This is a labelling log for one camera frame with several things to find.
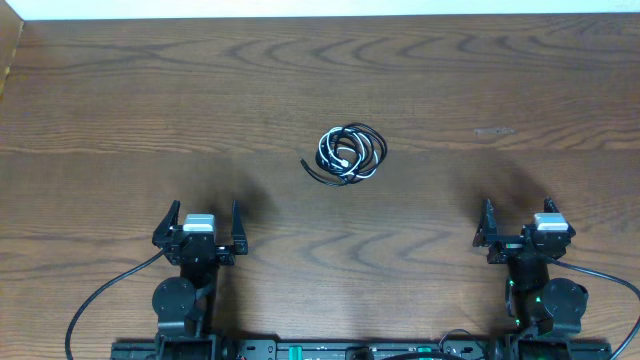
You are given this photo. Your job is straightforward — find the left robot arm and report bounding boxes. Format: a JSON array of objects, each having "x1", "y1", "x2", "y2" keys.
[{"x1": 152, "y1": 200, "x2": 249, "y2": 360}]

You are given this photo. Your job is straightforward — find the left camera black cable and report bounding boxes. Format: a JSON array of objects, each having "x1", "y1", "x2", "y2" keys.
[{"x1": 64, "y1": 247, "x2": 169, "y2": 360}]

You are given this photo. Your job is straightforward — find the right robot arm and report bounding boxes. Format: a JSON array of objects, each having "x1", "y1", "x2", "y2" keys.
[{"x1": 473, "y1": 197, "x2": 588, "y2": 359}]

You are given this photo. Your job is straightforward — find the white usb cable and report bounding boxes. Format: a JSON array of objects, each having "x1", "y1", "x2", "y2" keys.
[{"x1": 319, "y1": 127, "x2": 379, "y2": 181}]

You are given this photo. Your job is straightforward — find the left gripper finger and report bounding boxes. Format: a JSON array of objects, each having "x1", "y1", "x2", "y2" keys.
[
  {"x1": 231, "y1": 201, "x2": 248, "y2": 255},
  {"x1": 152, "y1": 200, "x2": 180, "y2": 248}
]

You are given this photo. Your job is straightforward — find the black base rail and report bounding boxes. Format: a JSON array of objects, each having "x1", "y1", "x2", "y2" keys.
[{"x1": 109, "y1": 337, "x2": 611, "y2": 360}]

